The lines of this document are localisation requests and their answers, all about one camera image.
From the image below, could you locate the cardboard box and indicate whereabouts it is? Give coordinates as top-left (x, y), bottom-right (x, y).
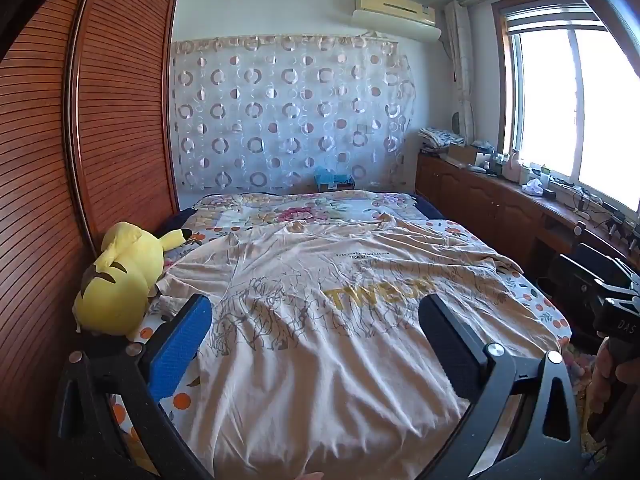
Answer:
top-left (446, 144), bottom-right (483, 166)

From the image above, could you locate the person's right hand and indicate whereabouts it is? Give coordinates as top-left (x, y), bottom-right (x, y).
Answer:
top-left (589, 342), bottom-right (640, 423)

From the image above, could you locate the teal tissue box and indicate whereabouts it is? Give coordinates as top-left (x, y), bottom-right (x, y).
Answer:
top-left (314, 169), bottom-right (355, 192)

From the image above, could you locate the stack of folded cloths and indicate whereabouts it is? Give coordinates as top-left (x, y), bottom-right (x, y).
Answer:
top-left (417, 127), bottom-right (466, 153)

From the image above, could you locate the white patterned window curtain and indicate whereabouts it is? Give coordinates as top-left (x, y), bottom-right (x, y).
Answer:
top-left (442, 0), bottom-right (476, 141)

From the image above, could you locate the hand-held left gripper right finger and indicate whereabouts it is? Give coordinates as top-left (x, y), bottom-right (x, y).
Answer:
top-left (417, 294), bottom-right (583, 480)

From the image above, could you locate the pink bottle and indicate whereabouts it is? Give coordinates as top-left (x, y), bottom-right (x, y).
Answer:
top-left (502, 150), bottom-right (523, 181)

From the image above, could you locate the wooden louvered wardrobe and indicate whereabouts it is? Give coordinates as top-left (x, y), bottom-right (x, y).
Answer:
top-left (0, 0), bottom-right (181, 480)

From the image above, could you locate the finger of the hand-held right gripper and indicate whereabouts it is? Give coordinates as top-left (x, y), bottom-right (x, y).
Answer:
top-left (550, 254), bottom-right (608, 307)

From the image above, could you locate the yellow plush toy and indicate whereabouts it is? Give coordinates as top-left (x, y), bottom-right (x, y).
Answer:
top-left (74, 221), bottom-right (193, 337)

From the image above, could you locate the wall air conditioner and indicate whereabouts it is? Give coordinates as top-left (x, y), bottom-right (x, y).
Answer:
top-left (351, 0), bottom-right (443, 43)

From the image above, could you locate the circle pattern sheer curtain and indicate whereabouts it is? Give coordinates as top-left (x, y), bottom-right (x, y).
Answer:
top-left (170, 32), bottom-right (416, 196)

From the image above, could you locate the wooden frame window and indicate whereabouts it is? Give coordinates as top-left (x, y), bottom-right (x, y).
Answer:
top-left (492, 0), bottom-right (640, 216)

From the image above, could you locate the wooden side cabinet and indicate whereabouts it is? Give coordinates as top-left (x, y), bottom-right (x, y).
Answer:
top-left (415, 152), bottom-right (640, 281)

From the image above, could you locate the floral blanket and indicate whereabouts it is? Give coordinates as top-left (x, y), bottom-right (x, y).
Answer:
top-left (192, 190), bottom-right (431, 233)

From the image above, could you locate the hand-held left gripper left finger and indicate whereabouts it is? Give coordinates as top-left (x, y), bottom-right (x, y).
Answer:
top-left (50, 294), bottom-right (216, 480)

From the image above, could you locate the orange fruit print sheet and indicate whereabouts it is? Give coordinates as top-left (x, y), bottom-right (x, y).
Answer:
top-left (107, 220), bottom-right (573, 466)

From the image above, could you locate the beige printed t-shirt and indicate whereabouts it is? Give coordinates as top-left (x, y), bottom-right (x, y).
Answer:
top-left (155, 212), bottom-right (561, 480)

